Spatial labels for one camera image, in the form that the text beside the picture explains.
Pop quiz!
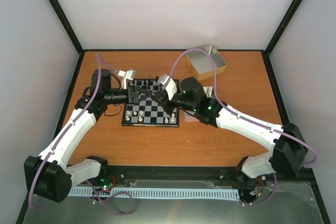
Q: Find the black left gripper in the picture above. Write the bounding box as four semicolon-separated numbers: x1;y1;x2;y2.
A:
106;86;153;105

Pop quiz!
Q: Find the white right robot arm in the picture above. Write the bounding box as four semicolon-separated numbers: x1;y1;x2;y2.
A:
152;74;308;184

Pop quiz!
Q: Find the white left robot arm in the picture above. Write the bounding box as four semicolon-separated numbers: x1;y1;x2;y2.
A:
24;69;151;202

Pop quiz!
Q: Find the black and silver chessboard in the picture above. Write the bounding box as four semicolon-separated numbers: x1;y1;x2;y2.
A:
121;79;179;127

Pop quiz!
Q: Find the silver embossed tin tray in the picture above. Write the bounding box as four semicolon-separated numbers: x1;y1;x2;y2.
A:
183;85;216;122

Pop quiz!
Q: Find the gold square tin box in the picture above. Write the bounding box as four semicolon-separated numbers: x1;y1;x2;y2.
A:
186;44;227;81

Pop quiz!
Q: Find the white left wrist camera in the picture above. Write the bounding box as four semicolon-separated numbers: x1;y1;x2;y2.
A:
118;69;136;89

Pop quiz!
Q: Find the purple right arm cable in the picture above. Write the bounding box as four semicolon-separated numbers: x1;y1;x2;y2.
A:
169;48;318;207

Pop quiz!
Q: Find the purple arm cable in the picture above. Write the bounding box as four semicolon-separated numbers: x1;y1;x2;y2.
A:
28;52;135;215
169;48;318;207

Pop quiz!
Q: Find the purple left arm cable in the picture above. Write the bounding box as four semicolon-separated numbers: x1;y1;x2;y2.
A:
28;52;135;215

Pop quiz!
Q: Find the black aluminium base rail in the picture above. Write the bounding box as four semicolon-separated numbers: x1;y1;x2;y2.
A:
36;165;314;183

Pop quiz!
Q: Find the light blue slotted cable duct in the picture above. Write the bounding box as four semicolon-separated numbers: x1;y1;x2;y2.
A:
67;185;241;202

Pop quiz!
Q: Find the black frame post left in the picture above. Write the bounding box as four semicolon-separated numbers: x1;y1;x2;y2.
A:
48;0;84;55

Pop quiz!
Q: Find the black frame post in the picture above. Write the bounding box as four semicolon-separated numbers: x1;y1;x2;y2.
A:
48;0;84;55
265;0;303;57

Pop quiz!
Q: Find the black frame post right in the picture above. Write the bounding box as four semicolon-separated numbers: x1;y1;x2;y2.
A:
265;0;303;57

